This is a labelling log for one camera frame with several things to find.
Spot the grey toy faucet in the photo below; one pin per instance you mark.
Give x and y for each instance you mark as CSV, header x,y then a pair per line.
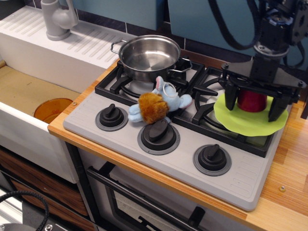
x,y
58,21

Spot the white toy sink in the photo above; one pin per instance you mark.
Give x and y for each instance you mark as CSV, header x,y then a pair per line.
x,y
34,69

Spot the lime green plate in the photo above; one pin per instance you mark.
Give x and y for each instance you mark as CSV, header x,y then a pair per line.
x,y
247,123

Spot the right black stove knob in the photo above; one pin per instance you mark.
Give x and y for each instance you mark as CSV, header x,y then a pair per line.
x,y
212,160

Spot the toy oven door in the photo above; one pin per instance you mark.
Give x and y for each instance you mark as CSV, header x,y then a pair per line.
x,y
136,204

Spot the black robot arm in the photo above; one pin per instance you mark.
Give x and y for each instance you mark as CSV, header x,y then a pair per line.
x,y
283,24

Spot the black stove grate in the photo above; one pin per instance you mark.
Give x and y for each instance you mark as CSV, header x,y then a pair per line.
x,y
199,116

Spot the middle black stove knob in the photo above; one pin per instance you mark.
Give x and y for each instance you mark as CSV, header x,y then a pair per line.
x,y
159,138

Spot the stainless steel pot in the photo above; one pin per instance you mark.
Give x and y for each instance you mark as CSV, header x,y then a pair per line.
x,y
144,58

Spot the black oven door handle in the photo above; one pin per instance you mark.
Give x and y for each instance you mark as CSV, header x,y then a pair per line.
x,y
190,225

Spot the left black stove knob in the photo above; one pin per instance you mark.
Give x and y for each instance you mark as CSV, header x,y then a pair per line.
x,y
111,118

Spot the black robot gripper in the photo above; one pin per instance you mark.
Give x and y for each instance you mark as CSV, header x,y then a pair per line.
x,y
264,76

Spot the red toy sweet potato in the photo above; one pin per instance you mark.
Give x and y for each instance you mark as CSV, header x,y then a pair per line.
x,y
251,101

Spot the wood grain drawer fronts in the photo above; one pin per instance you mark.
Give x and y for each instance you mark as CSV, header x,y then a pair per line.
x,y
64,199

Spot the grey toy stove top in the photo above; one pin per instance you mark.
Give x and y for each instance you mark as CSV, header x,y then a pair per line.
x,y
240,186

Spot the stuffed elephant with brown mane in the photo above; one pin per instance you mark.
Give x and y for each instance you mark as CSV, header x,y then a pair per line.
x,y
155,105

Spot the black stove knob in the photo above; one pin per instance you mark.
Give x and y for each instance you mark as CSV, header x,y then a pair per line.
x,y
212,160
111,118
159,138

